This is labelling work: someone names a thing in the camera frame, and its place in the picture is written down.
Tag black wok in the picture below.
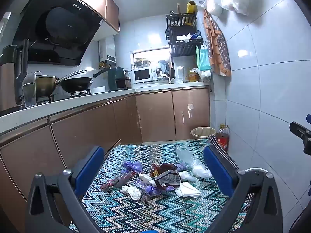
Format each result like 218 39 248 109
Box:
57 67 111 93

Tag brown lower kitchen cabinets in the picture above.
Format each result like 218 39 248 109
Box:
0 87 211 226

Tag steel cooking pot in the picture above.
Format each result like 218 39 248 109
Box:
35 71 59 97

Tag black and white printed wrapper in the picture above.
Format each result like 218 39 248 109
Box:
153 170 182 188

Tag steel kettle with black handle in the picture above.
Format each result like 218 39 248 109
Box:
0 39 30 113

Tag gas stove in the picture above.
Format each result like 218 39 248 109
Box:
36 89 92 103

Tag large cooking oil bottle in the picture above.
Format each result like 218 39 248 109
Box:
215 124 230 152

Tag red snack packet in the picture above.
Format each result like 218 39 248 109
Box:
150 163 179 178

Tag green countertop appliance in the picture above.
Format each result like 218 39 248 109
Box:
107 66 127 92

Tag white plastic bag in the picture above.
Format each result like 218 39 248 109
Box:
192 161 213 178

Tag beige bin with liner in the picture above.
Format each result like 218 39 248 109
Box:
190 126 217 140

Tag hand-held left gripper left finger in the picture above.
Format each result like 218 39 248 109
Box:
25 146 105 233

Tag black wall rack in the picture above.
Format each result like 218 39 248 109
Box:
165 12 204 57

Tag white bag on counter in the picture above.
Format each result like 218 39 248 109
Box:
198 70 212 82

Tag dark red long wrapper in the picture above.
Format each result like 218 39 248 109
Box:
100 171 136 193

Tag white tissue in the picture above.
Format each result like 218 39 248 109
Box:
121 186 142 201
175 181 201 198
178 171 195 181
139 173 156 187

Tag yellow roll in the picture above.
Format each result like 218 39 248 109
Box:
186 0 197 14

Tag white water heater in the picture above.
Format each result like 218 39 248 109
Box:
98 36 115 64

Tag white microwave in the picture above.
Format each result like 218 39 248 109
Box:
131 66 159 84

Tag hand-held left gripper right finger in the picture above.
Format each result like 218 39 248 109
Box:
204 145 283 233

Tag blue plastic bag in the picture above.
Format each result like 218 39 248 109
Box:
157 60 171 75

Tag clear plastic pitcher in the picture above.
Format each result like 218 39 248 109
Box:
22 73 38 109

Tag orange floral apron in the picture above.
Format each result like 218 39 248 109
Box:
203 8 232 77

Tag black range hood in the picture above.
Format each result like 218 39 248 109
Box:
12 0 103 67

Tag zigzag patterned floor mat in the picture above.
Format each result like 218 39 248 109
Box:
69 135 253 233

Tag teal plastic bag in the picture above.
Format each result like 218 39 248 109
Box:
198 44 211 71

